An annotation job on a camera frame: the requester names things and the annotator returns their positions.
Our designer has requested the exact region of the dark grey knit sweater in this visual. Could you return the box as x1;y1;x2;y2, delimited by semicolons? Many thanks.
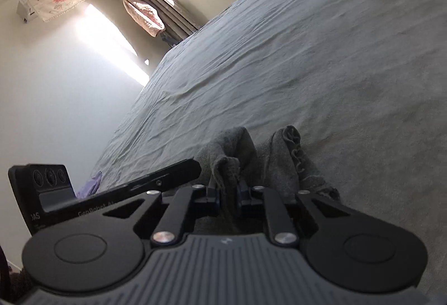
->
189;125;342;235

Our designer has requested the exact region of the grey bed sheet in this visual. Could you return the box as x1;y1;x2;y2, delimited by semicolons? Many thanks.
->
94;0;446;295

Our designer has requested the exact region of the purple cloth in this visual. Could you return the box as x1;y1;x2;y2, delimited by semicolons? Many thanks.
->
76;171;102;199

